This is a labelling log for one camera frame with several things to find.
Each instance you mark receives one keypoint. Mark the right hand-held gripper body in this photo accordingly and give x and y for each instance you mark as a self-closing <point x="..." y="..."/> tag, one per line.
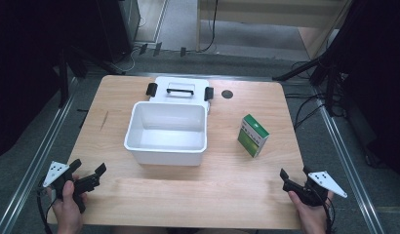
<point x="315" y="188"/>

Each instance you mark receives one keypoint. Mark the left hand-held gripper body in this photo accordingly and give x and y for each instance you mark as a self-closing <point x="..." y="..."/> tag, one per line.
<point x="60" y="177"/>

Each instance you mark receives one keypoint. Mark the green and white carton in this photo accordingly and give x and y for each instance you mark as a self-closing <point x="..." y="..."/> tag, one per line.
<point x="252" y="136"/>

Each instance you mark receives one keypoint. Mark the white lidded storage box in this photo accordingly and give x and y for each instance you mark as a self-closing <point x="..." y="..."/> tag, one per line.
<point x="168" y="133"/>

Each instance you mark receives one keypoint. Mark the person's right hand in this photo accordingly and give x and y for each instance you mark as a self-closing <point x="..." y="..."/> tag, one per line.
<point x="310" y="216"/>

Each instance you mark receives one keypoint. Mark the person's left hand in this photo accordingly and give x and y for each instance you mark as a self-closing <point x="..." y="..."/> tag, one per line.
<point x="68" y="209"/>

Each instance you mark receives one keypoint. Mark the black metal stand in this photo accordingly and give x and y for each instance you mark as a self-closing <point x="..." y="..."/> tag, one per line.
<point x="66" y="74"/>

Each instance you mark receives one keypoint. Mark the black round table grommet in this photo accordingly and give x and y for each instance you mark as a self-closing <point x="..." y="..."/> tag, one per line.
<point x="227" y="94"/>

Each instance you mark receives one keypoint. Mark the black tripod stand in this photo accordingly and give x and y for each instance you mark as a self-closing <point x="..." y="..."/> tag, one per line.
<point x="321" y="70"/>

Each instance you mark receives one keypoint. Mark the dark curtain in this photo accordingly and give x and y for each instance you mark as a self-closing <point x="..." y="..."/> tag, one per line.
<point x="22" y="71"/>
<point x="377" y="81"/>

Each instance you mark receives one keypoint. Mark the black cabinet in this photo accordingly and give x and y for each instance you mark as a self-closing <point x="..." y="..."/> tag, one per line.
<point x="107" y="26"/>

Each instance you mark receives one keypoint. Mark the light wooden furniture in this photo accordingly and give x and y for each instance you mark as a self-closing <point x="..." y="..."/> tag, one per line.
<point x="269" y="13"/>

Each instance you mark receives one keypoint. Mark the metal floor rail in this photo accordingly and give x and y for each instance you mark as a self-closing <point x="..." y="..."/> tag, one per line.
<point x="347" y="162"/>
<point x="32" y="169"/>

